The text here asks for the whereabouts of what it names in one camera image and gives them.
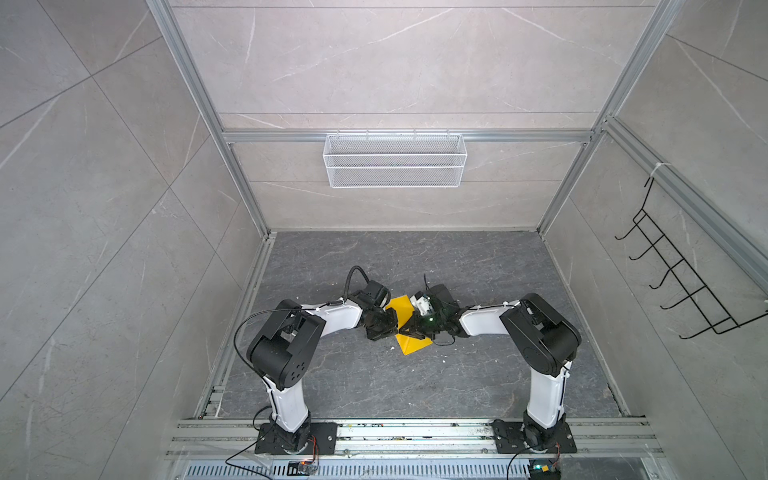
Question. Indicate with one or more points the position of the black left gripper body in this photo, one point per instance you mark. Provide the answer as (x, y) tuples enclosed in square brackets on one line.
[(385, 324)]

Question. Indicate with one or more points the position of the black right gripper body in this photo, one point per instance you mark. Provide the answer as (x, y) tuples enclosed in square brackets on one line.
[(427, 326)]

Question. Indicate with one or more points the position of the yellow square paper sheet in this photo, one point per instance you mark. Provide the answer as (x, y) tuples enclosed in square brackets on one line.
[(408, 337)]

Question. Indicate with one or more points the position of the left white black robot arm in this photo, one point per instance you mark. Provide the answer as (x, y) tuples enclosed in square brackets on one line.
[(282, 350)]

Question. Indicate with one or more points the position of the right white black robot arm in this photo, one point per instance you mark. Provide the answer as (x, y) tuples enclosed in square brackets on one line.
[(547, 341)]

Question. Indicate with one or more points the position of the left green circuit board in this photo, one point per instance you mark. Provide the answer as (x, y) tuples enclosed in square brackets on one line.
[(304, 467)]

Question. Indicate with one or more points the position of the green circuit board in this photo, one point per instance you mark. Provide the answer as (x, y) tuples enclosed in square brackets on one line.
[(544, 470), (304, 467)]

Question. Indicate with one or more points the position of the right green circuit board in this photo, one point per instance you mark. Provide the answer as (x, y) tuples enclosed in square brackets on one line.
[(544, 470)]

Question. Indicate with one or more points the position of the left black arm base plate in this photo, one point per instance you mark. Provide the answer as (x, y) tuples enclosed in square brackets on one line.
[(314, 437)]

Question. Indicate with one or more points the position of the white wire mesh basket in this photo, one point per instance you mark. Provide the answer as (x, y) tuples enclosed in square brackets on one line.
[(394, 160)]

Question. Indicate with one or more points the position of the aluminium front rail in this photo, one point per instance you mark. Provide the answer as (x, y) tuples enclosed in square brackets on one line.
[(421, 438)]

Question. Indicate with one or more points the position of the black wire hook rack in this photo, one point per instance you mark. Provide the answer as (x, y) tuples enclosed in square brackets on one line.
[(679, 270)]

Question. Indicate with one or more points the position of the aluminium corner frame post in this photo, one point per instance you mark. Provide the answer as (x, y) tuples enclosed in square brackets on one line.
[(170, 30)]

